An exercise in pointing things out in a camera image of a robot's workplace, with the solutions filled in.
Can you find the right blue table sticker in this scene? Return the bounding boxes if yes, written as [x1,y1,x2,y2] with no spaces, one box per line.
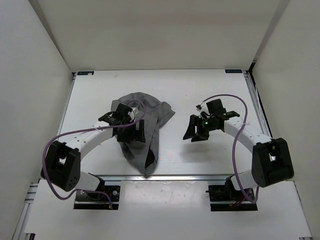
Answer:
[225,69,243,74]

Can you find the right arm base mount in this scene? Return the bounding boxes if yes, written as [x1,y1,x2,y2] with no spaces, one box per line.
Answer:
[205,179,258,212]

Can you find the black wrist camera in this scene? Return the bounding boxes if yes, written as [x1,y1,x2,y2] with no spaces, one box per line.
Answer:
[113,103,132,122]
[206,98,226,116]

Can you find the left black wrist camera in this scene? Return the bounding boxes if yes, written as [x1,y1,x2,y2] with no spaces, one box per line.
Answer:
[113,103,132,122]

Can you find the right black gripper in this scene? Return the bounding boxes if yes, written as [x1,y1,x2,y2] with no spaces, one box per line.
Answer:
[182,114,219,142]

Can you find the grey pleated skirt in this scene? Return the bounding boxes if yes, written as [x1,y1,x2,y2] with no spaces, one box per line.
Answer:
[111,92,175,175]

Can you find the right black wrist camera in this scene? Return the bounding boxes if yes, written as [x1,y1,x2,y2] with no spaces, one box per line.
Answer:
[206,98,226,116]

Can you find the blue table sticker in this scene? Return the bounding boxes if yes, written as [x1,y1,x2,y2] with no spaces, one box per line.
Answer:
[225,69,243,74]
[77,71,95,76]

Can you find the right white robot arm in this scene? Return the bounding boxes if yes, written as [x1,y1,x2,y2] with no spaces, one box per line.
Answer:
[183,111,294,200]

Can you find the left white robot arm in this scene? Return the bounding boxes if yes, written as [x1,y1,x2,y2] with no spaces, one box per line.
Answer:
[41,109,146,200]

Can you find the front aluminium table rail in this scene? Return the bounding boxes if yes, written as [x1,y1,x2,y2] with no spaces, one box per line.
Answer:
[99,174,229,181]

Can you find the left blue table sticker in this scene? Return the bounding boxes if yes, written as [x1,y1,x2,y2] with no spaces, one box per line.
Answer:
[77,71,95,76]

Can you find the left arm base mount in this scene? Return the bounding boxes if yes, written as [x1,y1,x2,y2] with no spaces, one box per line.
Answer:
[73,184,121,210]

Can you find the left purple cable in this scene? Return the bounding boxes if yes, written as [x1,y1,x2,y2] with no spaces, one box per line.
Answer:
[42,100,147,201]

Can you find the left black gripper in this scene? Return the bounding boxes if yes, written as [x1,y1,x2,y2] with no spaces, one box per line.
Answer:
[117,119,145,143]

